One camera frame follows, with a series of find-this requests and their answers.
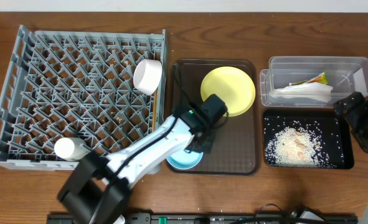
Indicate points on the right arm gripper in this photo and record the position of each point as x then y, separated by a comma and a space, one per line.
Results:
365, 106

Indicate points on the light blue bowl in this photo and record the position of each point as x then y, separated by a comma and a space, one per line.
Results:
185, 159

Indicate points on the white paper napkin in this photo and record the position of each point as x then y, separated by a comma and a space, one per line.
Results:
314, 91

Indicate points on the yellow green wrapper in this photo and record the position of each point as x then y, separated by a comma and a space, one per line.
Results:
321, 78

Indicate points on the yellow round plate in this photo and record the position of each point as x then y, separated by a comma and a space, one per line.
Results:
233, 86

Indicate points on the wooden chopstick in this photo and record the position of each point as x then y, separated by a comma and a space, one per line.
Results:
154, 119

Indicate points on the pink rice bowl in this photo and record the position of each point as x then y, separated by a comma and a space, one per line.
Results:
147, 76

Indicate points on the light blue cup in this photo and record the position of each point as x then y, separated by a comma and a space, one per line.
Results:
70, 149

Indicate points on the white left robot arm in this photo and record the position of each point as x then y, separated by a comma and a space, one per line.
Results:
99, 188

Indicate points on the black waste tray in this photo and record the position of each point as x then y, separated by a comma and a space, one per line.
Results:
335, 129

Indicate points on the clear plastic waste bin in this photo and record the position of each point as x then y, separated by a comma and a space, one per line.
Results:
345, 74

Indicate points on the dark brown serving tray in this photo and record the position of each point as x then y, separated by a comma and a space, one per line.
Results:
236, 146

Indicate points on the grey plastic dish rack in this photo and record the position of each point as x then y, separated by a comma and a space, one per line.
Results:
75, 84

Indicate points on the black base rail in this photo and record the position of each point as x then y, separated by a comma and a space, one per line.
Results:
269, 213

